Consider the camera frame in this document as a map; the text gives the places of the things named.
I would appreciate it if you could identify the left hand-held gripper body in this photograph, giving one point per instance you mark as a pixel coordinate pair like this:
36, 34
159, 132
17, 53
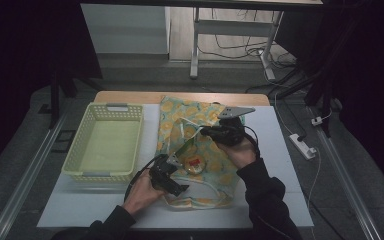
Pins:
161, 173

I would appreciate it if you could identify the wooden table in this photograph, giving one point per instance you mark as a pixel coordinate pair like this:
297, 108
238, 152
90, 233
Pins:
140, 97

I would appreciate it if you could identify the round snack with red label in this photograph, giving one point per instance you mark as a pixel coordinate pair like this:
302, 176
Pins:
194, 165

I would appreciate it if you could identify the white plug adapter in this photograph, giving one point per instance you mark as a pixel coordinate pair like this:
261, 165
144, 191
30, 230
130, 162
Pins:
316, 121

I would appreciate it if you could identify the white power strip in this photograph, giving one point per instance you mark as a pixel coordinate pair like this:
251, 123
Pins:
301, 146

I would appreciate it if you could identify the white desk frame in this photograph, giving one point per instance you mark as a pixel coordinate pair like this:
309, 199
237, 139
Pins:
233, 28

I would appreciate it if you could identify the person's left hand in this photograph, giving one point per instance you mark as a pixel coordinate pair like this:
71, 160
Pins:
143, 195

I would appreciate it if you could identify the aluminium rail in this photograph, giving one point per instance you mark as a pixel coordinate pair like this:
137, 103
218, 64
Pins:
350, 186
23, 176

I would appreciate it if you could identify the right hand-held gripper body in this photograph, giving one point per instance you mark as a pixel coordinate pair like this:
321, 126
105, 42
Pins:
230, 128

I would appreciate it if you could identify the black metal stand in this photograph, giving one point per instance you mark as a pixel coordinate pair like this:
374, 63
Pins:
55, 100
323, 90

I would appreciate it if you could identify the citrus print tote bag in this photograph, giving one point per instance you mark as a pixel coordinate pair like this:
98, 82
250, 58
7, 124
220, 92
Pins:
210, 156

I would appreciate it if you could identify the pale green perforated basket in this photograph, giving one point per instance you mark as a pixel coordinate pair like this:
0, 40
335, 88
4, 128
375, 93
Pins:
106, 143

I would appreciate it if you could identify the person's right hand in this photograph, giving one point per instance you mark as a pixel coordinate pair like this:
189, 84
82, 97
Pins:
240, 155

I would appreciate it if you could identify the white cabinet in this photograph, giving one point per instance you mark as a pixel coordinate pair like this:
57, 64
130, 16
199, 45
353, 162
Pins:
126, 30

